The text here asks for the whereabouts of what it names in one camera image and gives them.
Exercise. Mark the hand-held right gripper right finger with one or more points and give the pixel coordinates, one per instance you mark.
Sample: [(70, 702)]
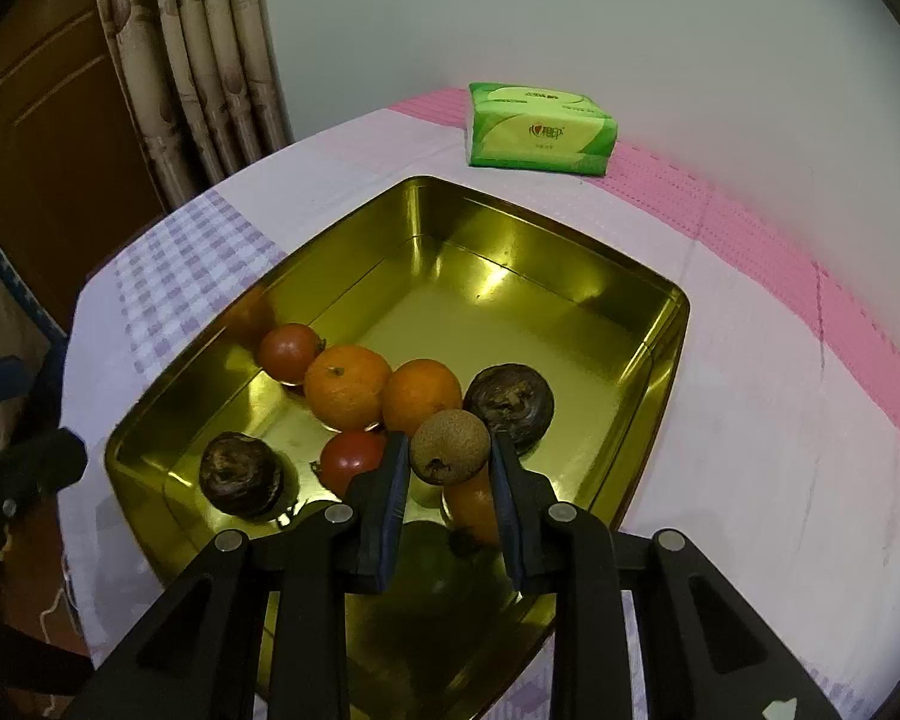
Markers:
[(506, 517)]

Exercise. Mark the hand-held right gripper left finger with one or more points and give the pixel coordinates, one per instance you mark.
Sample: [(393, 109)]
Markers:
[(394, 510)]

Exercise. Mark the red tomato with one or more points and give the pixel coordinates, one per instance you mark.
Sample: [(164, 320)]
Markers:
[(289, 352), (351, 461)]

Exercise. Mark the kiwi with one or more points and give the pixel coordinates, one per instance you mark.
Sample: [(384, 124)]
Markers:
[(450, 444)]

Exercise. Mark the orange tangerine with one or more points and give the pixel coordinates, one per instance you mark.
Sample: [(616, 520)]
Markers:
[(421, 397), (472, 508), (345, 384)]

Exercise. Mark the gold metal tray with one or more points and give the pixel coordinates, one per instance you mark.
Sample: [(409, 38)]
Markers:
[(495, 330)]

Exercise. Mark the brown wooden door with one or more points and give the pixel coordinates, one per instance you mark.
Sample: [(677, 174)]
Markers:
[(52, 165)]

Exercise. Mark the green tissue pack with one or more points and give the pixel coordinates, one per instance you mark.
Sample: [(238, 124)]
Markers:
[(540, 131)]

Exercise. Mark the beige patterned curtain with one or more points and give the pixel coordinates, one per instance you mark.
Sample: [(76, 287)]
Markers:
[(202, 67)]

